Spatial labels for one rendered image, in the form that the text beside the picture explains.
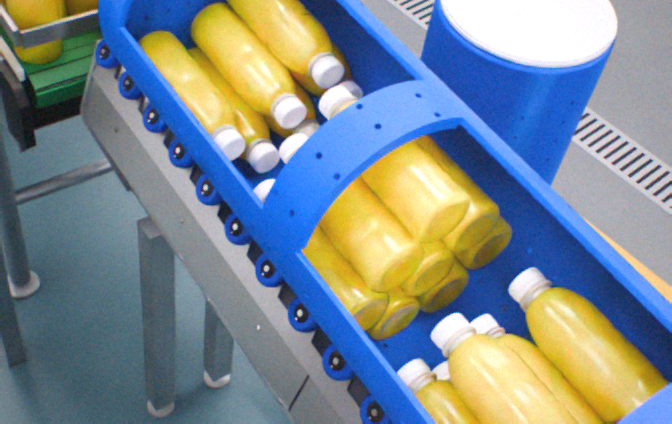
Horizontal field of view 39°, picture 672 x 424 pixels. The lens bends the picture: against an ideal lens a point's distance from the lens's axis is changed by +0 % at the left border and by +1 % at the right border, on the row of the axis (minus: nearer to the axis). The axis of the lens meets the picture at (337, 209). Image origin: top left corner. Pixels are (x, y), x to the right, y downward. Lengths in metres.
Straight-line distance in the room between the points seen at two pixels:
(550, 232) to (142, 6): 0.61
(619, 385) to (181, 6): 0.76
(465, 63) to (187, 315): 1.09
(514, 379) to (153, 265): 0.91
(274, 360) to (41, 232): 1.34
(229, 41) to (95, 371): 1.14
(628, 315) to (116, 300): 1.49
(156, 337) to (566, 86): 0.91
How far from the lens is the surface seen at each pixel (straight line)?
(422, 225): 0.94
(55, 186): 2.12
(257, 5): 1.23
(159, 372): 1.96
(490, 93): 1.44
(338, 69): 1.17
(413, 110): 0.96
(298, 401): 1.17
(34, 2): 1.43
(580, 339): 0.94
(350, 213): 0.98
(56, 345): 2.24
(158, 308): 1.77
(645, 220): 2.76
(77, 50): 1.52
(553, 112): 1.48
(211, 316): 1.94
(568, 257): 1.07
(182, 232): 1.30
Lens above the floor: 1.87
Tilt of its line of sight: 48 degrees down
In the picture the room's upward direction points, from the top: 11 degrees clockwise
